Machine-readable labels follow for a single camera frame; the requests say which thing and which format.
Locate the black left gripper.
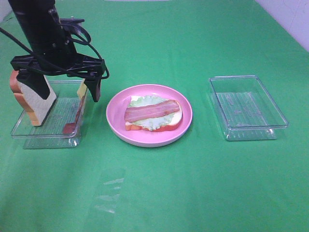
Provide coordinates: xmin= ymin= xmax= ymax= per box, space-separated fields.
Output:
xmin=11 ymin=43 xmax=105 ymax=102

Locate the yellow toy cheese slice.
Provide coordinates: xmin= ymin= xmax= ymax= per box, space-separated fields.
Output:
xmin=77 ymin=79 xmax=87 ymax=100

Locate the tray bacon strip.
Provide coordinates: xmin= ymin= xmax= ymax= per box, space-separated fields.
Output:
xmin=124 ymin=100 xmax=181 ymax=122
xmin=62 ymin=95 xmax=85 ymax=134

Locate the toy bread slice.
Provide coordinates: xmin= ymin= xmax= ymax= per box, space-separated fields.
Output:
xmin=124 ymin=95 xmax=183 ymax=132
xmin=10 ymin=71 xmax=56 ymax=126

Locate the green toy lettuce leaf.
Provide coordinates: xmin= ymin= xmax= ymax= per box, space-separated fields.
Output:
xmin=125 ymin=95 xmax=182 ymax=132

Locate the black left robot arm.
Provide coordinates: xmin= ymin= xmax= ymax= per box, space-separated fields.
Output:
xmin=2 ymin=0 xmax=109 ymax=102

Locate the clear left plastic tray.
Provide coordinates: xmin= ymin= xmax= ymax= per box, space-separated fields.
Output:
xmin=11 ymin=80 xmax=91 ymax=149

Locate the clear plastic tray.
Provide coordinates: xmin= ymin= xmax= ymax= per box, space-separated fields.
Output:
xmin=11 ymin=80 xmax=91 ymax=149
xmin=209 ymin=75 xmax=289 ymax=141

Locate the pink round plate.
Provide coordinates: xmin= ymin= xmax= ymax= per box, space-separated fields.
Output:
xmin=106 ymin=84 xmax=193 ymax=147

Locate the clear plastic film piece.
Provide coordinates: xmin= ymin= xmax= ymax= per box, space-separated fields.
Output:
xmin=93 ymin=168 xmax=126 ymax=214

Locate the green tablecloth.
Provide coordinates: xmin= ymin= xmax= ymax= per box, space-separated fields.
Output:
xmin=0 ymin=0 xmax=309 ymax=232

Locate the clear right plastic tray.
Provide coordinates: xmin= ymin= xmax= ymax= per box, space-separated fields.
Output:
xmin=209 ymin=75 xmax=289 ymax=141

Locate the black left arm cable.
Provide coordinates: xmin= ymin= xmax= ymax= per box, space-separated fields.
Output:
xmin=0 ymin=9 xmax=110 ymax=80

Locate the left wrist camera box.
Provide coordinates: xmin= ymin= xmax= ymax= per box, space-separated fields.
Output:
xmin=59 ymin=17 xmax=84 ymax=35

